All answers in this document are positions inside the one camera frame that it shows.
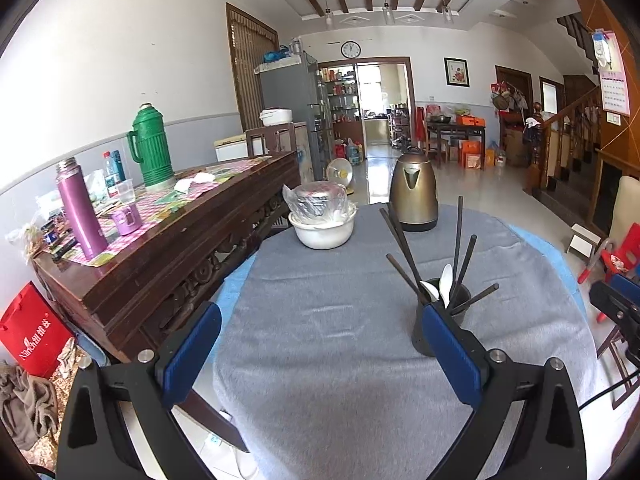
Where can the brown wooden door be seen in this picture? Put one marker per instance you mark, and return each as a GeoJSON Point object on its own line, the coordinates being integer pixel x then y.
{"type": "Point", "coordinates": [252, 70]}

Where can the green thermos jug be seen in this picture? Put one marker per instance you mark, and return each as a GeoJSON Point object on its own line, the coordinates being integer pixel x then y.
{"type": "Point", "coordinates": [150, 147]}

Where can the round wall clock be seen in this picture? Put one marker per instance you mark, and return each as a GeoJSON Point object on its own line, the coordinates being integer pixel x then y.
{"type": "Point", "coordinates": [351, 49]}

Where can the white step stool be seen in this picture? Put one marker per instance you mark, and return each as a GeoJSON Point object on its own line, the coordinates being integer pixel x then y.
{"type": "Point", "coordinates": [582, 242]}

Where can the white tissue paper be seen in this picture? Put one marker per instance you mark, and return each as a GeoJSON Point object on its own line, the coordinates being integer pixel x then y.
{"type": "Point", "coordinates": [195, 181]}

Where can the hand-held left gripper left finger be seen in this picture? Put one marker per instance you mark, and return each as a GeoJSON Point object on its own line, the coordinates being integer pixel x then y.
{"type": "Point", "coordinates": [192, 355]}

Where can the wall calendar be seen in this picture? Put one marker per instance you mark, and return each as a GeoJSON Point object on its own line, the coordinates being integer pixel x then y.
{"type": "Point", "coordinates": [612, 80]}

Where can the flat orange box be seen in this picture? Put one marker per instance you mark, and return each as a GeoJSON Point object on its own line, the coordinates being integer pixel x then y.
{"type": "Point", "coordinates": [472, 121]}

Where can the red child chair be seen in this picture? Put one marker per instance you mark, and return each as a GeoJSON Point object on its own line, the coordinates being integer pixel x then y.
{"type": "Point", "coordinates": [615, 260]}

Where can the purple thermos flask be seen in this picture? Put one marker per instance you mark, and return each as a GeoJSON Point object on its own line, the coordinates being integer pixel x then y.
{"type": "Point", "coordinates": [80, 210]}

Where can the blue plastic sheet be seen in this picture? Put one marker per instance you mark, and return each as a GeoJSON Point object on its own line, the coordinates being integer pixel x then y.
{"type": "Point", "coordinates": [631, 287]}

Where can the white plastic spoon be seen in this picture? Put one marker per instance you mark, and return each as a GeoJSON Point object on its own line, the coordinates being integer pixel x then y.
{"type": "Point", "coordinates": [446, 280]}
{"type": "Point", "coordinates": [429, 290]}

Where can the pink checked cloth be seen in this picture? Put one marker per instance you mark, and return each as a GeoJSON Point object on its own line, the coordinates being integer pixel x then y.
{"type": "Point", "coordinates": [150, 205]}

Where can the pendant lamp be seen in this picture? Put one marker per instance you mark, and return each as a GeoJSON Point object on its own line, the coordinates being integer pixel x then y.
{"type": "Point", "coordinates": [327, 12]}
{"type": "Point", "coordinates": [385, 7]}
{"type": "Point", "coordinates": [445, 7]}

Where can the bronze electric kettle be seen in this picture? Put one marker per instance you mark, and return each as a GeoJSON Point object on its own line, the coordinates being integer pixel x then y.
{"type": "Point", "coordinates": [414, 190]}

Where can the framed wall picture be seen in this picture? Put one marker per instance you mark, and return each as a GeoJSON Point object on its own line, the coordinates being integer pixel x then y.
{"type": "Point", "coordinates": [456, 71]}

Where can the blue tablecloth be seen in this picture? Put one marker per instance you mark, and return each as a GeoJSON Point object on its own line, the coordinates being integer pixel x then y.
{"type": "Point", "coordinates": [232, 285]}

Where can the dark wooden chair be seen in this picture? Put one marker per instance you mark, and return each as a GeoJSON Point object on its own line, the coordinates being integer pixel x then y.
{"type": "Point", "coordinates": [270, 142]}

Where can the white bowl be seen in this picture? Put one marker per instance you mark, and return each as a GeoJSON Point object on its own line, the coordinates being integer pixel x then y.
{"type": "Point", "coordinates": [322, 235]}

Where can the dark wooden stool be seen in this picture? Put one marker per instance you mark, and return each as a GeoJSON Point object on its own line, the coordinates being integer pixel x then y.
{"type": "Point", "coordinates": [615, 355]}

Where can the red paper bag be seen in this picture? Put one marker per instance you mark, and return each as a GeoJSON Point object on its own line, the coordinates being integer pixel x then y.
{"type": "Point", "coordinates": [30, 332]}

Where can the grey tablecloth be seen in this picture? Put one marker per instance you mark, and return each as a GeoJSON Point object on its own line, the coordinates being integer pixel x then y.
{"type": "Point", "coordinates": [325, 360]}

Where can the white electric fan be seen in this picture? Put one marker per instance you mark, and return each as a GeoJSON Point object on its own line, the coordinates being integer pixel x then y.
{"type": "Point", "coordinates": [340, 172]}

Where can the brown crumpled cloth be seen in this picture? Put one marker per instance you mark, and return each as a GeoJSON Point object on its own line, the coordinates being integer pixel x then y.
{"type": "Point", "coordinates": [25, 400]}

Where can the tall orange box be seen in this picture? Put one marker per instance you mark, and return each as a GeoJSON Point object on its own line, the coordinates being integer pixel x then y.
{"type": "Point", "coordinates": [472, 157]}

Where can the white rice cooker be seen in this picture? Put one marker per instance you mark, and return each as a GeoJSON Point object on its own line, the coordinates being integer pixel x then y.
{"type": "Point", "coordinates": [276, 116]}

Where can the white power strip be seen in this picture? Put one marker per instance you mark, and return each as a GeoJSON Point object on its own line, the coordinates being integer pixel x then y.
{"type": "Point", "coordinates": [215, 442]}

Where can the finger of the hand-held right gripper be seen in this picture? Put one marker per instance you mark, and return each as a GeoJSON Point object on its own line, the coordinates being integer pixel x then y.
{"type": "Point", "coordinates": [607, 300]}

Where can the blue bag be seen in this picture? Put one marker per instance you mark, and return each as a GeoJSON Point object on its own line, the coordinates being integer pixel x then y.
{"type": "Point", "coordinates": [277, 54]}

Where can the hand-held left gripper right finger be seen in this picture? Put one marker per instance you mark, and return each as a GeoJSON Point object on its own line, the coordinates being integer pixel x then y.
{"type": "Point", "coordinates": [452, 355]}

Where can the purple mug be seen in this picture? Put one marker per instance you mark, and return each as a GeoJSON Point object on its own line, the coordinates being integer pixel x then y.
{"type": "Point", "coordinates": [125, 219]}

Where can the clear water jug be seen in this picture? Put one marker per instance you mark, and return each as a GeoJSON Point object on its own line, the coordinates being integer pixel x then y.
{"type": "Point", "coordinates": [497, 152]}

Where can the beige chair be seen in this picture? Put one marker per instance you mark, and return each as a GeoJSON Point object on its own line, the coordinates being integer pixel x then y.
{"type": "Point", "coordinates": [627, 205]}

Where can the grey refrigerator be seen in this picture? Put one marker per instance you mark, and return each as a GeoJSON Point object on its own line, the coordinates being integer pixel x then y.
{"type": "Point", "coordinates": [290, 100]}

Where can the clear plastic bag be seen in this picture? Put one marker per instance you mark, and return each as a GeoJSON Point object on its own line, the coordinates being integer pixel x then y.
{"type": "Point", "coordinates": [22, 240]}

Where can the blue water jug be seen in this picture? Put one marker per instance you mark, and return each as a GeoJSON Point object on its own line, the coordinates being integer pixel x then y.
{"type": "Point", "coordinates": [354, 152]}

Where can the dark wooden side table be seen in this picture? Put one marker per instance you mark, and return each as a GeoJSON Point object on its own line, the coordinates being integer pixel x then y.
{"type": "Point", "coordinates": [455, 132]}

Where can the clear plastic cup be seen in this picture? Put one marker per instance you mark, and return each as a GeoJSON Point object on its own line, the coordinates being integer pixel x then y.
{"type": "Point", "coordinates": [125, 191]}

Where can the blue bottle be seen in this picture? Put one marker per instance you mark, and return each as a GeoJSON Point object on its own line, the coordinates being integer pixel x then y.
{"type": "Point", "coordinates": [118, 162]}

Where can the wooden stair railing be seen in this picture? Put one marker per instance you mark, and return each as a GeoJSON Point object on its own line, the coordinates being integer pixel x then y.
{"type": "Point", "coordinates": [565, 130]}

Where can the dark metal utensil holder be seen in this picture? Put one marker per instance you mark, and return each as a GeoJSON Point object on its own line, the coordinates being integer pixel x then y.
{"type": "Point", "coordinates": [450, 325]}

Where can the speckled plastic sack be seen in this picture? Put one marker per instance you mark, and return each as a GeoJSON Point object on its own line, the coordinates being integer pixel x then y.
{"type": "Point", "coordinates": [70, 360]}

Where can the shelf with bottles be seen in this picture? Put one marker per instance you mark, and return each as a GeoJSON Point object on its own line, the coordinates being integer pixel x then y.
{"type": "Point", "coordinates": [340, 95]}

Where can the carved dark wooden sideboard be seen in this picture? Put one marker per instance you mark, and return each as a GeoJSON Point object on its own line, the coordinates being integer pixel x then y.
{"type": "Point", "coordinates": [165, 270]}

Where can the white chest freezer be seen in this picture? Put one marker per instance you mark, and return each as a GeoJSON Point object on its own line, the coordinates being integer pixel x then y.
{"type": "Point", "coordinates": [230, 149]}

